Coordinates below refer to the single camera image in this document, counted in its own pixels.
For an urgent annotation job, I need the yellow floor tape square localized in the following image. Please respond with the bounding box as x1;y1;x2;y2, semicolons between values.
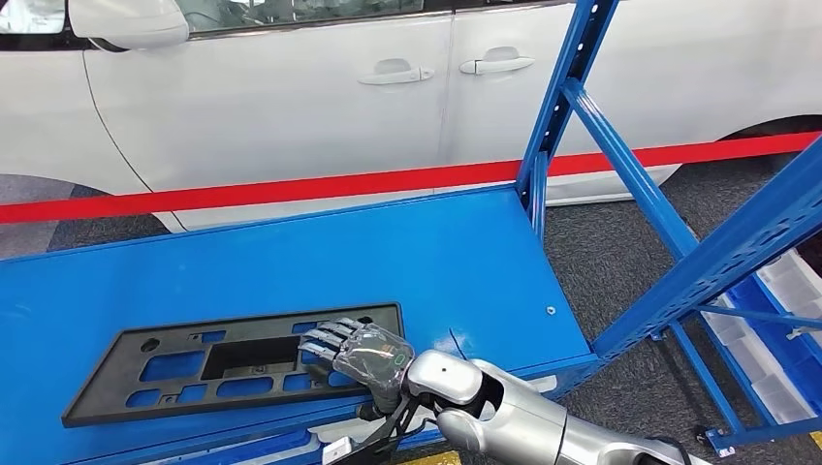
397;450;463;465

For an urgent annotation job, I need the blue metal shelf rack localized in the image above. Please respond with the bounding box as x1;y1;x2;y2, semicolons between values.
667;301;822;451
0;0;822;465

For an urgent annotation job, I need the blue plastic bin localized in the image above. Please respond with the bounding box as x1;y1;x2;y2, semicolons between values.
728;275;822;414

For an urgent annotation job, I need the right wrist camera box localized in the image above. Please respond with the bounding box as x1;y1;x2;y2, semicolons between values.
321;396;427;465

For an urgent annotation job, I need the white car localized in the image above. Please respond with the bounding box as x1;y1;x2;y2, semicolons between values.
0;0;822;233

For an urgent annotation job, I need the black plastic plate part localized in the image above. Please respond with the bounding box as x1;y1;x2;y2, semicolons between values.
61;302;406;429

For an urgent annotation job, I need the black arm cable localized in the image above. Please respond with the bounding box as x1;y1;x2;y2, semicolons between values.
644;436;693;465

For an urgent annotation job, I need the white translucent plastic bin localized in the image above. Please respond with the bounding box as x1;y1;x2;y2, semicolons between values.
307;375;557;453
757;250;822;336
711;296;818;426

